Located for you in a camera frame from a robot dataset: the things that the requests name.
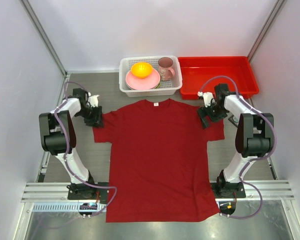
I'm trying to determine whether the pink floral mug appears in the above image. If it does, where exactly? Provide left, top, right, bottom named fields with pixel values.
left=158, top=57, right=176, bottom=81

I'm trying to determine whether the white perforated plastic basket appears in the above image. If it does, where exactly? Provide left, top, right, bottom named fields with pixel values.
left=118, top=55, right=183, bottom=97

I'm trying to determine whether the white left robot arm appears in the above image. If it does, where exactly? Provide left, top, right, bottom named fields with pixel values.
left=38, top=88, right=104, bottom=200

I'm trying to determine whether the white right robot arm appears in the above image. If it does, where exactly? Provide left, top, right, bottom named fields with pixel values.
left=197, top=83, right=275, bottom=198

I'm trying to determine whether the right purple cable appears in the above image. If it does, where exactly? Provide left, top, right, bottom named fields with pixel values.
left=197, top=75, right=278, bottom=219

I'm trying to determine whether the aluminium front rail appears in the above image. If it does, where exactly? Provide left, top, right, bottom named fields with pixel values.
left=21, top=180, right=294, bottom=212

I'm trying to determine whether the red t-shirt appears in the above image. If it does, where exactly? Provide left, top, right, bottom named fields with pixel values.
left=93, top=99, right=225, bottom=223

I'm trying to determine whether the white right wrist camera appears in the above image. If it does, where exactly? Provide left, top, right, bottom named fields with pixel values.
left=197, top=91, right=215, bottom=108

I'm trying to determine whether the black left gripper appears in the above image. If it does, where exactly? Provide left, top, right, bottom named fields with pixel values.
left=76, top=105, right=104, bottom=129

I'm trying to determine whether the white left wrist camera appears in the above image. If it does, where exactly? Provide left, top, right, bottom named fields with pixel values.
left=87, top=92, right=100, bottom=108

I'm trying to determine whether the orange plastic bowl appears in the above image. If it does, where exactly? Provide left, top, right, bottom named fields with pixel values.
left=130, top=62, right=153, bottom=79

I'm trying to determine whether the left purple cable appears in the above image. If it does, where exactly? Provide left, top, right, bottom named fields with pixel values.
left=53, top=81, right=118, bottom=217

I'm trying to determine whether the black brooch box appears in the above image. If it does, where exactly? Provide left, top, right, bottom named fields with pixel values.
left=228, top=115, right=239, bottom=128

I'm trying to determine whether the purple cable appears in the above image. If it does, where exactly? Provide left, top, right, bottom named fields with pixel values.
left=53, top=81, right=118, bottom=217
left=197, top=75, right=278, bottom=219

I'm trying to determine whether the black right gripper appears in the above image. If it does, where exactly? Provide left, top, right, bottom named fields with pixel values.
left=196, top=101, right=228, bottom=130

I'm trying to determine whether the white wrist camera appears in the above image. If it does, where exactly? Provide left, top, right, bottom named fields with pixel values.
left=197, top=91, right=215, bottom=108
left=87, top=92, right=100, bottom=108

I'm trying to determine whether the red plastic tray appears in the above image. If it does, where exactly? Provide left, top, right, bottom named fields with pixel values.
left=178, top=56, right=260, bottom=100

